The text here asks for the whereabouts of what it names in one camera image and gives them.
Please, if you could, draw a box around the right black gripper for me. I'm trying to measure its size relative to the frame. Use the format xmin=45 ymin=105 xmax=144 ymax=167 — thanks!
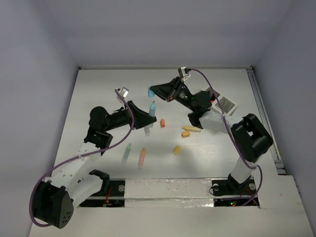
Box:
xmin=149 ymin=76 xmax=196 ymax=112

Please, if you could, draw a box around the blue pastel marker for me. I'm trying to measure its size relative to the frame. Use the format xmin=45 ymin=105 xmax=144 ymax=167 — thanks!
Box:
xmin=149 ymin=101 xmax=156 ymax=117

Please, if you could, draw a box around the blue marker cap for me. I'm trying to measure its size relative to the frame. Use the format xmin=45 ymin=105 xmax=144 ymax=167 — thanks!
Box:
xmin=148 ymin=87 xmax=155 ymax=98

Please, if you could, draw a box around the orange clear marker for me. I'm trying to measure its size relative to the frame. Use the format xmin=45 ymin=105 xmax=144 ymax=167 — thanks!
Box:
xmin=144 ymin=124 xmax=153 ymax=137

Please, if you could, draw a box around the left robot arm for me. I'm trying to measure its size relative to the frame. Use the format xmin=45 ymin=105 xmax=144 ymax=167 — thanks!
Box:
xmin=29 ymin=101 xmax=157 ymax=229

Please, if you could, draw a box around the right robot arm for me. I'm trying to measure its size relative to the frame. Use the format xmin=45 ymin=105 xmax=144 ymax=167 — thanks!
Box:
xmin=150 ymin=77 xmax=273 ymax=194

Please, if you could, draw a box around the orange marker cap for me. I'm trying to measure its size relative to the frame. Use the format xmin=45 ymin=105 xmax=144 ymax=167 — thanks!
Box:
xmin=160 ymin=119 xmax=165 ymax=128

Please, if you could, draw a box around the green pastel marker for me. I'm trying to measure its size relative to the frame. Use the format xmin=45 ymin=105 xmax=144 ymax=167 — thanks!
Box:
xmin=121 ymin=143 xmax=131 ymax=163

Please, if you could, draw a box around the orange pastel marker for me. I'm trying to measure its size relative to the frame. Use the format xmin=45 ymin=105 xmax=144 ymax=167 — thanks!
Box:
xmin=137 ymin=148 xmax=146 ymax=169

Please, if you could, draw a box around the yellow pastel marker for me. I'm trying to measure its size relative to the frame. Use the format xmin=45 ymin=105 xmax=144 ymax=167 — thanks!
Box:
xmin=182 ymin=126 xmax=201 ymax=132

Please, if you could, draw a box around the dark yellow marker cap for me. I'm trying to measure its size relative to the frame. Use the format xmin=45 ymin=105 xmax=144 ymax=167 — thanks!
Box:
xmin=181 ymin=131 xmax=190 ymax=138

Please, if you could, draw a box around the white two-slot pen holder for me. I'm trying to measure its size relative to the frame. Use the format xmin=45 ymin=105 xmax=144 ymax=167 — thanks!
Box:
xmin=205 ymin=87 xmax=238 ymax=116

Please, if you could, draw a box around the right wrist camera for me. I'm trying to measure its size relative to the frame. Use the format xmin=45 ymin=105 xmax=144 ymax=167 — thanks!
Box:
xmin=178 ymin=67 xmax=192 ymax=82

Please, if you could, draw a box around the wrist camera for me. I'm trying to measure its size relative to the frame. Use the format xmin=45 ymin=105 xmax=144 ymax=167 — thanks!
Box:
xmin=178 ymin=67 xmax=192 ymax=82
xmin=117 ymin=87 xmax=129 ymax=98

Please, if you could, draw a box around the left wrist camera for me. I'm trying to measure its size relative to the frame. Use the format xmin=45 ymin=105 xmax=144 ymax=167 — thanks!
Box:
xmin=117 ymin=87 xmax=129 ymax=98

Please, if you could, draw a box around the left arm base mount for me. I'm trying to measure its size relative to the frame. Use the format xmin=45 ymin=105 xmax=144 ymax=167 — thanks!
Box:
xmin=86 ymin=179 xmax=125 ymax=207

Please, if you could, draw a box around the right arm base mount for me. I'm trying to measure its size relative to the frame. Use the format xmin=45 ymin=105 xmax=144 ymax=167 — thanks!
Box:
xmin=208 ymin=175 xmax=260 ymax=207

